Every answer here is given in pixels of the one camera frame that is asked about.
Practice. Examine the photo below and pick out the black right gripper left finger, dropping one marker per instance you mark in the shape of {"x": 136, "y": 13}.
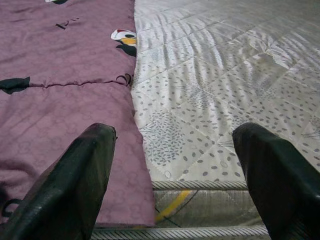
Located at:
{"x": 62, "y": 187}

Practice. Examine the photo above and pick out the white quilted mattress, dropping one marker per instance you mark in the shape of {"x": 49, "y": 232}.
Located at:
{"x": 225, "y": 87}

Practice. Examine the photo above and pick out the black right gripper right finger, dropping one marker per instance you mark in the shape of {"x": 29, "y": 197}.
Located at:
{"x": 285, "y": 185}

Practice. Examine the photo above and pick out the purple cartoon print blanket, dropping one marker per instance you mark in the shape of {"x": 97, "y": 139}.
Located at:
{"x": 62, "y": 87}

